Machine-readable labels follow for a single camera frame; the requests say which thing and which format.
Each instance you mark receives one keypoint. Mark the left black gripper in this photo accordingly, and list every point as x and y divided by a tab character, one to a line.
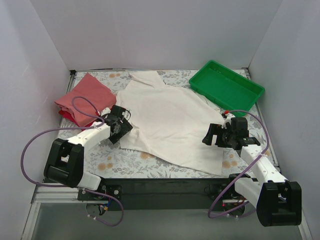
124	128

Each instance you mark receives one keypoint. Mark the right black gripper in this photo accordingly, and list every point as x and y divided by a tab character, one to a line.
213	135

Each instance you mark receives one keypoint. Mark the white t shirt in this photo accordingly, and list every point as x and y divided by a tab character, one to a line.
170	123

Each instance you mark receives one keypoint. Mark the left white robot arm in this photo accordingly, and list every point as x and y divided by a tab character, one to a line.
65	163

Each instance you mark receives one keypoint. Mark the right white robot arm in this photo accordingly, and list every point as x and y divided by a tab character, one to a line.
278	201

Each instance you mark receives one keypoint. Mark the folded pink t shirt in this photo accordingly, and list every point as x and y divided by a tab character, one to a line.
86	100

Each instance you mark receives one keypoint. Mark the green plastic tray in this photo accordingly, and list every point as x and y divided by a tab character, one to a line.
226	88

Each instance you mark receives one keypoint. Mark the folded red t shirt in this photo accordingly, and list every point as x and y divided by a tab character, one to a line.
67	116

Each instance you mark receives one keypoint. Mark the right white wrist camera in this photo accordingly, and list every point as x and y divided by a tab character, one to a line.
227	118

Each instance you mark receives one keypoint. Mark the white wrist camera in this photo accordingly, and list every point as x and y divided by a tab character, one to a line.
227	118
105	112

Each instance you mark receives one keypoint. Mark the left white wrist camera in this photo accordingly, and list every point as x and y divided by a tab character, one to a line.
105	112

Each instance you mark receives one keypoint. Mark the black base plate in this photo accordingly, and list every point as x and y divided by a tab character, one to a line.
165	193

